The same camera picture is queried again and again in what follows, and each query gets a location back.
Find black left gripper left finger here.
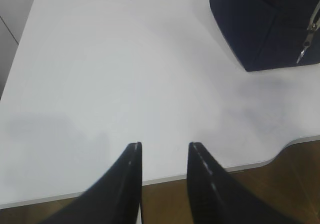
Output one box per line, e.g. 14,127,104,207
42,142,142,223

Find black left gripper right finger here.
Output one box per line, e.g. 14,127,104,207
187,142,298,223

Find navy blue lunch bag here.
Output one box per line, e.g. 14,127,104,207
209,0,320,72

